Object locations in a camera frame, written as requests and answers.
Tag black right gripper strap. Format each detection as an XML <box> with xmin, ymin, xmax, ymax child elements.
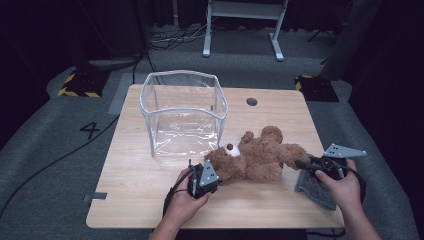
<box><xmin>346</xmin><ymin>165</ymin><xmax>368</xmax><ymax>205</ymax></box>

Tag black yellow striped base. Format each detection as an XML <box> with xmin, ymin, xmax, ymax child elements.
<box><xmin>56</xmin><ymin>65</ymin><xmax>112</xmax><ymax>99</ymax></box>
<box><xmin>294</xmin><ymin>74</ymin><xmax>340</xmax><ymax>103</ymax></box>

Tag long black floor cable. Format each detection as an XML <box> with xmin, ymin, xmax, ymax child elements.
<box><xmin>0</xmin><ymin>114</ymin><xmax>121</xmax><ymax>220</ymax></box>

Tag person's right hand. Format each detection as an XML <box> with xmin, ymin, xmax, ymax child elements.
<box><xmin>314</xmin><ymin>158</ymin><xmax>363</xmax><ymax>215</ymax></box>

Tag brown teddy bear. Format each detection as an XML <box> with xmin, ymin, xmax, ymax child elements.
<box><xmin>203</xmin><ymin>125</ymin><xmax>312</xmax><ymax>187</ymax></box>

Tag black tripod legs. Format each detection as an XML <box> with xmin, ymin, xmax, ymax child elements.
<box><xmin>305</xmin><ymin>29</ymin><xmax>337</xmax><ymax>44</ymax></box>

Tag clear plastic storage box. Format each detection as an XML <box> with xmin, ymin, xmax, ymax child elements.
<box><xmin>139</xmin><ymin>69</ymin><xmax>229</xmax><ymax>158</ymax></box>

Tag person's left hand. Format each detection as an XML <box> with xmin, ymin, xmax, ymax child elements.
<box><xmin>165</xmin><ymin>167</ymin><xmax>212</xmax><ymax>232</ymax></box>

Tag dark grey column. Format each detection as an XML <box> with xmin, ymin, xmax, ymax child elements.
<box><xmin>319</xmin><ymin>0</ymin><xmax>384</xmax><ymax>82</ymax></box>

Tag white metal desk frame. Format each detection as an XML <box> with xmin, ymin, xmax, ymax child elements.
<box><xmin>202</xmin><ymin>0</ymin><xmax>291</xmax><ymax>63</ymax></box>

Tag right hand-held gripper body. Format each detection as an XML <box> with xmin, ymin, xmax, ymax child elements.
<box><xmin>308</xmin><ymin>142</ymin><xmax>368</xmax><ymax>182</ymax></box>

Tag grey towel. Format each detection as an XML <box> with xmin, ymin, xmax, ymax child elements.
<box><xmin>293</xmin><ymin>168</ymin><xmax>338</xmax><ymax>212</ymax></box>

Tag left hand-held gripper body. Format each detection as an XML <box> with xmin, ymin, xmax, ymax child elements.
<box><xmin>187</xmin><ymin>159</ymin><xmax>222</xmax><ymax>201</ymax></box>

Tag black gripper strap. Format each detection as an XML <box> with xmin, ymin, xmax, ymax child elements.
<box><xmin>346</xmin><ymin>165</ymin><xmax>368</xmax><ymax>205</ymax></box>
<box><xmin>162</xmin><ymin>159</ymin><xmax>196</xmax><ymax>218</ymax></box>

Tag grey tape strip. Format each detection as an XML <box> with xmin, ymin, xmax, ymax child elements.
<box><xmin>82</xmin><ymin>191</ymin><xmax>109</xmax><ymax>204</ymax></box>

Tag grey flat stand base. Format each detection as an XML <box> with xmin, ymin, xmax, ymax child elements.
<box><xmin>87</xmin><ymin>55</ymin><xmax>145</xmax><ymax>72</ymax></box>

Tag tangled cable bundle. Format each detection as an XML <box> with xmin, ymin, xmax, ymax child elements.
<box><xmin>149</xmin><ymin>23</ymin><xmax>218</xmax><ymax>52</ymax></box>

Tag black left gripper strap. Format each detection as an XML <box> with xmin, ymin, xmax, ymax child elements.
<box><xmin>162</xmin><ymin>159</ymin><xmax>196</xmax><ymax>218</ymax></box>

